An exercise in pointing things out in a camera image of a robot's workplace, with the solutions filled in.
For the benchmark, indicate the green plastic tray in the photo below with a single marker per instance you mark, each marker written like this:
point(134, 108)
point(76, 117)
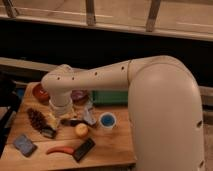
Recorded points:
point(108, 98)

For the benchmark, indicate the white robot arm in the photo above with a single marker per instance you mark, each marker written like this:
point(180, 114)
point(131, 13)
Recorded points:
point(164, 104)

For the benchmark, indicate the blue plastic cup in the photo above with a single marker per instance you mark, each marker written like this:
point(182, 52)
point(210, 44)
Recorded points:
point(107, 120)

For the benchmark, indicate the purple bowl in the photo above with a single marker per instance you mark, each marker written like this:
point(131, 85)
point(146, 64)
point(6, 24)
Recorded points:
point(79, 96)

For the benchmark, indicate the blue sponge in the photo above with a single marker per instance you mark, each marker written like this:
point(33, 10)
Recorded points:
point(24, 145)

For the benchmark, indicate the yellow round fruit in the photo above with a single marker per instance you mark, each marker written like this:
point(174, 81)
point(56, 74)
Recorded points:
point(81, 130)

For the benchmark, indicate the brown pine cone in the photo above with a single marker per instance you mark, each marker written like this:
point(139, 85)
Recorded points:
point(37, 119)

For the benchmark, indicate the dark handled utensil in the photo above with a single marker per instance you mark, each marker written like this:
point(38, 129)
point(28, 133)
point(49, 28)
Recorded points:
point(72, 122)

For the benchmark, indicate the crumpled grey blue cloth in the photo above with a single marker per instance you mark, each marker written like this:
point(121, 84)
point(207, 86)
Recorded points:
point(88, 114)

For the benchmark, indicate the yellow handled tool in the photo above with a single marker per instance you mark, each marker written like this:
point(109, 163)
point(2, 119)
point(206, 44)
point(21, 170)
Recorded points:
point(53, 121)

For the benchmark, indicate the red bowl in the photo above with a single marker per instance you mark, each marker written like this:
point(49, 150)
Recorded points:
point(40, 94)

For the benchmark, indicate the red chili pepper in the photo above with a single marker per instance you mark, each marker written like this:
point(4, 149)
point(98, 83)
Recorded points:
point(61, 149)

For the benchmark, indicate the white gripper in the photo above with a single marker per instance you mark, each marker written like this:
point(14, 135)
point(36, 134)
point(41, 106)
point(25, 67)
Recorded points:
point(60, 110)

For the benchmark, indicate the small black metal scoop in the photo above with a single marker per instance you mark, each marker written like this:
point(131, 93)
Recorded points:
point(48, 132)

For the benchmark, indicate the wooden table board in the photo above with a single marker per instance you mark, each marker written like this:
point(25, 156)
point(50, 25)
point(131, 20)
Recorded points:
point(112, 147)

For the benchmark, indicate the black rectangular block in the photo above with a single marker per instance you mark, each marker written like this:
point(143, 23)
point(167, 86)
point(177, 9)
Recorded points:
point(83, 149)

